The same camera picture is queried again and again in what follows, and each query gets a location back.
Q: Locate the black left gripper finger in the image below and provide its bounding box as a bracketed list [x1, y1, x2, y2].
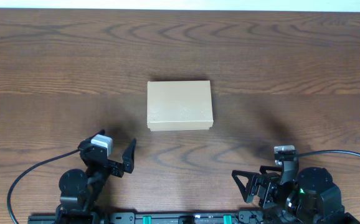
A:
[122, 139, 136, 174]
[77, 129, 106, 149]

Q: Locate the cardboard box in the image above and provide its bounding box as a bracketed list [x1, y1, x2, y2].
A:
[147, 80, 214, 131]

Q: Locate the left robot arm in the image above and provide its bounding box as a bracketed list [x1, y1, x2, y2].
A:
[54, 130, 136, 224]

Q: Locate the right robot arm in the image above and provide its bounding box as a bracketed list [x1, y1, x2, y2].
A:
[232, 166, 360, 224]

